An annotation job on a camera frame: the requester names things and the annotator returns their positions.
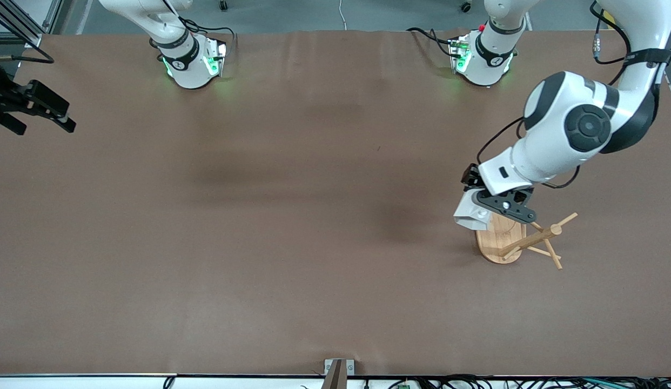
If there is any white angular cup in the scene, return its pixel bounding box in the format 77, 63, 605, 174
453, 190, 493, 232

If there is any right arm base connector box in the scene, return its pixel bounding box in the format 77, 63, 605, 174
205, 41, 229, 77

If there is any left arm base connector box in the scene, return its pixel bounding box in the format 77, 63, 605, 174
448, 35, 471, 75

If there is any wooden cup rack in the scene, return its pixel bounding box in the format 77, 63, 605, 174
474, 212, 579, 270

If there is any brown table cover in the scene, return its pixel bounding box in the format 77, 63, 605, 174
0, 30, 671, 377

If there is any aluminium frame profile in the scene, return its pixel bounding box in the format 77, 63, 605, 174
0, 0, 64, 48

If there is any black left arm base cable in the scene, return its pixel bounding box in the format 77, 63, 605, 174
407, 27, 456, 58

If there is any black arm base cable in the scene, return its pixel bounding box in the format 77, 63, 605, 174
407, 27, 456, 58
179, 19, 237, 46

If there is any black right arm base cable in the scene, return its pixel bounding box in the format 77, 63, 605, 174
179, 19, 237, 46

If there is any black cable bundle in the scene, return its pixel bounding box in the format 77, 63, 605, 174
387, 374, 671, 389

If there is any metal camera post bracket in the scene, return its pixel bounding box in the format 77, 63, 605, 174
324, 359, 355, 389

